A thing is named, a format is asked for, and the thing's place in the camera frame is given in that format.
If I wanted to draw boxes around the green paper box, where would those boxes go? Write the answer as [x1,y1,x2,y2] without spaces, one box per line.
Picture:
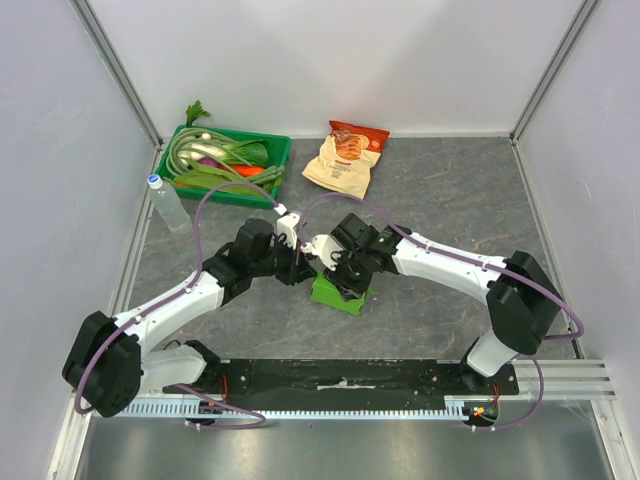
[310,273,375,315]

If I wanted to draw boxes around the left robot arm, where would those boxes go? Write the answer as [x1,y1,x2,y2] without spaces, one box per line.
[62,212,302,417]

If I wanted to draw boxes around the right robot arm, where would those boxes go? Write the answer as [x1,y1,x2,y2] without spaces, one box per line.
[312,214,560,378]

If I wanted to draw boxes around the green asparagus bunch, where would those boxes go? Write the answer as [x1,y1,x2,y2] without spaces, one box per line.
[247,166,285,189]

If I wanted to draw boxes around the orange carrot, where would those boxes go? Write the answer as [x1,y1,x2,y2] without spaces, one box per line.
[231,164,265,178]

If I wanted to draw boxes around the red and cream snack bag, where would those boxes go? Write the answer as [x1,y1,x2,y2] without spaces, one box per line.
[302,120,390,199]

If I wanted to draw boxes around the green plastic crate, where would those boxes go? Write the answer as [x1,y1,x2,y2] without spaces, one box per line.
[155,125,292,209]

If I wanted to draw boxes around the bok choy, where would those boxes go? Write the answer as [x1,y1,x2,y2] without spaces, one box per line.
[178,140,269,167]

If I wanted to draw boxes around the green leafy vegetable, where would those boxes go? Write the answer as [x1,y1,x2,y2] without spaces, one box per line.
[173,170,260,197]

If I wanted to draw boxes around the purple onion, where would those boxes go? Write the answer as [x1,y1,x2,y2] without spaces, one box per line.
[198,157,220,168]

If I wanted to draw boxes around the clear plastic water bottle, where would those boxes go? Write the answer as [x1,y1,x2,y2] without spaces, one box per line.
[147,174,192,234]

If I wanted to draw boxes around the green long beans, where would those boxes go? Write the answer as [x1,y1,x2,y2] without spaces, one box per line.
[166,127,210,177]

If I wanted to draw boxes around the celery leaf sprig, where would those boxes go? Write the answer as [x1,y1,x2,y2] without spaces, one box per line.
[185,100,211,128]

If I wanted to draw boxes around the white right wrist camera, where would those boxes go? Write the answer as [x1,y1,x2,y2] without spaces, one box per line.
[300,234,345,271]

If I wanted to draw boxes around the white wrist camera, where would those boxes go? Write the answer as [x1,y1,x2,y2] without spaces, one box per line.
[300,234,345,271]
[274,203,301,250]

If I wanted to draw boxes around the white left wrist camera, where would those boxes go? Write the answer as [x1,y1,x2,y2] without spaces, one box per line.
[274,203,301,250]

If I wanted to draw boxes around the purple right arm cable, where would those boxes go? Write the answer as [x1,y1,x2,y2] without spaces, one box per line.
[296,192,585,434]

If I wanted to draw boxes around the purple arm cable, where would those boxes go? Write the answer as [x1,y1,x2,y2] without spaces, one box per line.
[75,180,287,431]
[296,192,585,434]

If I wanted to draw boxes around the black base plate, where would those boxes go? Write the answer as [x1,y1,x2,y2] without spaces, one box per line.
[191,359,519,410]

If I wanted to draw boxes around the light blue cable duct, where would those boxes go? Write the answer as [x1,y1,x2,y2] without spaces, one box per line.
[116,395,478,421]

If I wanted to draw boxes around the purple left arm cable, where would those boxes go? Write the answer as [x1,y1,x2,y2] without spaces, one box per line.
[75,180,287,431]

